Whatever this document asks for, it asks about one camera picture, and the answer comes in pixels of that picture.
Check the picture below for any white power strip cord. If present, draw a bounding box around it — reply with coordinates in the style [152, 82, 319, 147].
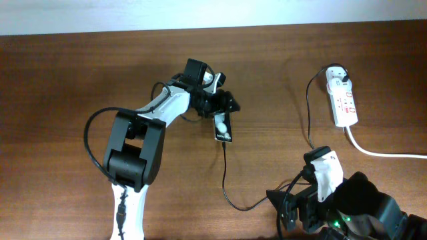
[344, 125, 427, 159]

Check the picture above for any white power strip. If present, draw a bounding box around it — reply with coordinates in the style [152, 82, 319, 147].
[325, 66, 359, 128]

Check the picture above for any black Galaxy flip phone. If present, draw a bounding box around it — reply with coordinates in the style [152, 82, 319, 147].
[213, 113, 233, 143]

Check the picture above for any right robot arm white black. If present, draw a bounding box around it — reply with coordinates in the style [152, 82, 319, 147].
[266, 172, 426, 240]

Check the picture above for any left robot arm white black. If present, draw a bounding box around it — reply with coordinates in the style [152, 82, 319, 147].
[103, 59, 240, 239]

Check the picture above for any white USB charger plug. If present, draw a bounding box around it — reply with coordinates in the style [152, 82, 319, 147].
[326, 67, 352, 95]

